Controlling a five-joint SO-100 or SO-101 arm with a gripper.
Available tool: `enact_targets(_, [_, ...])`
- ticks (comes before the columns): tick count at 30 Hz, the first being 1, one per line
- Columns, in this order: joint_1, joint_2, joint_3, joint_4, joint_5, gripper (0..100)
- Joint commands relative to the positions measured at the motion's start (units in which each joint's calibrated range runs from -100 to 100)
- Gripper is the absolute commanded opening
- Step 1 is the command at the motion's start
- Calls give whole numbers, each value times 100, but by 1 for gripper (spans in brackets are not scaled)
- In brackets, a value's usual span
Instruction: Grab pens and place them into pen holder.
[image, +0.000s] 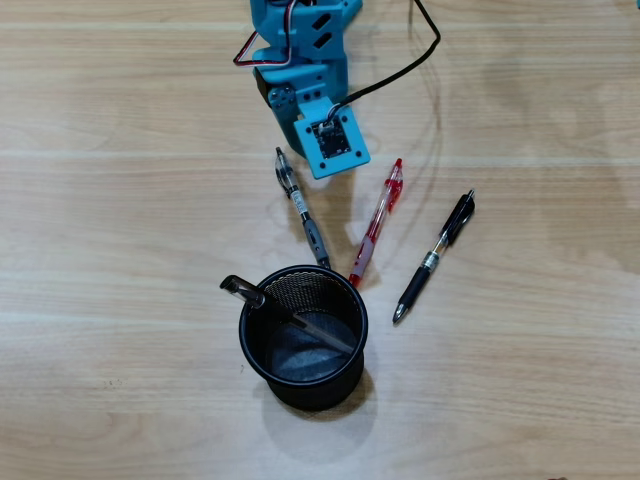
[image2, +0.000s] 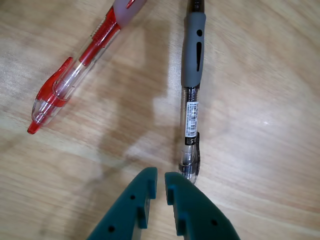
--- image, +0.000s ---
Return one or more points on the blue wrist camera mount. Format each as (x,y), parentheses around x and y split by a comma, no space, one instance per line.
(330,140)

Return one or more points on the black grip silver band pen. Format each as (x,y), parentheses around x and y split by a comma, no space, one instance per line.
(417,285)

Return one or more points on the black mesh pen holder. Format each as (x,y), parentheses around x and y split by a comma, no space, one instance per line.
(310,395)

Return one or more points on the red clear pen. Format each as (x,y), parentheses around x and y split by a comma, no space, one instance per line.
(372,230)

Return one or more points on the grey grip clear pen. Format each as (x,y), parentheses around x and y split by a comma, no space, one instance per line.
(315,240)

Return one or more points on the thin clear black capped pen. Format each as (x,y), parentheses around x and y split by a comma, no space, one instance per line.
(245,292)

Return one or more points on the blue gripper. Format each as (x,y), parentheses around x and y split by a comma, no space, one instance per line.
(281,101)

